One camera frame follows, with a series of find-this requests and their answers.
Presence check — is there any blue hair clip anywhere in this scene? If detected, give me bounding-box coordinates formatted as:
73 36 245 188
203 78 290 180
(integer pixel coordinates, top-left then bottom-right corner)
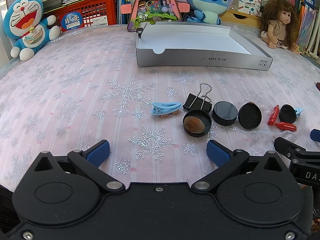
151 102 182 118
295 108 303 118

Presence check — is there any red plastic peg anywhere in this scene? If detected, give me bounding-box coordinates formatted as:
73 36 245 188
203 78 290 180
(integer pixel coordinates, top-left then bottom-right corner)
275 122 297 132
267 105 279 126

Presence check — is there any small black round cap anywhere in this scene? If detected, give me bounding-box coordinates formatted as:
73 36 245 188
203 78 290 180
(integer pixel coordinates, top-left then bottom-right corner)
278 104 297 124

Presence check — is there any black cap with nut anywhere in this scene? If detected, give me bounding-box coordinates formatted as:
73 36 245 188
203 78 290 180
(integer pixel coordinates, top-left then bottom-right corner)
183 109 212 137

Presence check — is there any black oval cap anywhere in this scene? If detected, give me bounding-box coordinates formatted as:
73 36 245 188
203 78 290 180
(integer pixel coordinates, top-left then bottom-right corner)
238 102 262 130

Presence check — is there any large black binder clip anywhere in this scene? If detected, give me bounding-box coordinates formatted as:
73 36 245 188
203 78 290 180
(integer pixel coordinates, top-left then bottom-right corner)
183 83 212 113

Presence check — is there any brown nut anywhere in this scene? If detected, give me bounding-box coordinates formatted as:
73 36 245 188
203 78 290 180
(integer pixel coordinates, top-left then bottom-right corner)
183 116 205 134

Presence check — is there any brown-haired doll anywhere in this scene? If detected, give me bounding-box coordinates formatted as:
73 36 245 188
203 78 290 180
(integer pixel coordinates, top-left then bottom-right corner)
260 0 299 53

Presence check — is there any grey cardboard tray box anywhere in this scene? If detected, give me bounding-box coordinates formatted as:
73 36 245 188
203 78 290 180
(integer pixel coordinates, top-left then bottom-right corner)
136 22 273 71

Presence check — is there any small binder clip on tray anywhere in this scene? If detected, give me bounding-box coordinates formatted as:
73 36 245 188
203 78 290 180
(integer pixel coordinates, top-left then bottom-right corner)
136 23 148 38

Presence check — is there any wooden drawer box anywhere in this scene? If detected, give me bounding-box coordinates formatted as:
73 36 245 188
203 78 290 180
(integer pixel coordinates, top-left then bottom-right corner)
220 10 261 28

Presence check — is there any white label printer box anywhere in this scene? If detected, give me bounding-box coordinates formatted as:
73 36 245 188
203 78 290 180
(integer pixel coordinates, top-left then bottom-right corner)
232 0 261 17

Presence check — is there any red plastic crate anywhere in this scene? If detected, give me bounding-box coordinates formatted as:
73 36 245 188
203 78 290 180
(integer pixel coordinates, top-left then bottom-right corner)
43 0 117 32

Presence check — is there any Doraemon plush toy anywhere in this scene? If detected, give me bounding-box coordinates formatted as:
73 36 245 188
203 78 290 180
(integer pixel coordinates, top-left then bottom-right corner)
4 0 61 61

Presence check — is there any Stitch plush toy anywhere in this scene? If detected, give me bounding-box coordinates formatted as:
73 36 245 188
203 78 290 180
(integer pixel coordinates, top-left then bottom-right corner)
185 0 233 25

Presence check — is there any pink triangular diorama house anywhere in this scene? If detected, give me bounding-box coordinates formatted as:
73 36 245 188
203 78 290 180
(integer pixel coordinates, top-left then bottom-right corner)
120 0 190 32

